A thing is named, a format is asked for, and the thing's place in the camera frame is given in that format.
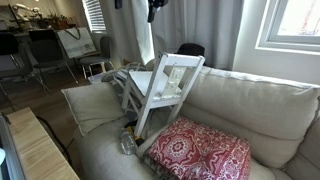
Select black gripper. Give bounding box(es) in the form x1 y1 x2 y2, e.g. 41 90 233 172
147 0 169 24

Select white wooden chair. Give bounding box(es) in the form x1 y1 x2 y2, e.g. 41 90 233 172
121 51 206 139

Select grey upholstered chair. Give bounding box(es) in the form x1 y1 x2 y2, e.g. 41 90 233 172
78 35 116 79

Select beige fabric sofa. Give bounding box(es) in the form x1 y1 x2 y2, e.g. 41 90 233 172
71 58 320 180

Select white curtain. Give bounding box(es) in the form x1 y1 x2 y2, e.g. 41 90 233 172
99 0 246 71

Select black hat red band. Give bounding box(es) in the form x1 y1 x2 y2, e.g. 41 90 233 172
175 42 207 66

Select white window blinds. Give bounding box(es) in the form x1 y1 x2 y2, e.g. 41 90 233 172
81 0 108 34

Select grey white lattice blanket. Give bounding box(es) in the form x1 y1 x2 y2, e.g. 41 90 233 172
101 61 156 111

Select white tote bag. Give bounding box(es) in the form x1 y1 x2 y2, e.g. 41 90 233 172
56 26 98 60

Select potted plants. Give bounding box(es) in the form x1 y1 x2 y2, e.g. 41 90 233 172
46 12 78 31

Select beige throw pillow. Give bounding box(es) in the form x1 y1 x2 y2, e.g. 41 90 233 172
60 82 126 137

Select yellow black hand tool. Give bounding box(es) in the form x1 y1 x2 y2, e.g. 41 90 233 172
124 119 146 148

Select clear plastic bottle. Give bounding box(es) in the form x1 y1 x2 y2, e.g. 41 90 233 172
119 129 138 156

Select white framed window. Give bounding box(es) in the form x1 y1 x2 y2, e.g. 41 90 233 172
255 0 320 54

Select red patterned folded blanket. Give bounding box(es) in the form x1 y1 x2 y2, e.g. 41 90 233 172
146 117 253 180

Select light wooden table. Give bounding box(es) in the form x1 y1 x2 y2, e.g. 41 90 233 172
5 107 81 180

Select black floor cable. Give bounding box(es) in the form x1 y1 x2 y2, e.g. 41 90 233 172
35 115 73 166

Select aluminium robot stand frame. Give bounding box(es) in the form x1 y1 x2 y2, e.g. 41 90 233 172
0 113 26 180

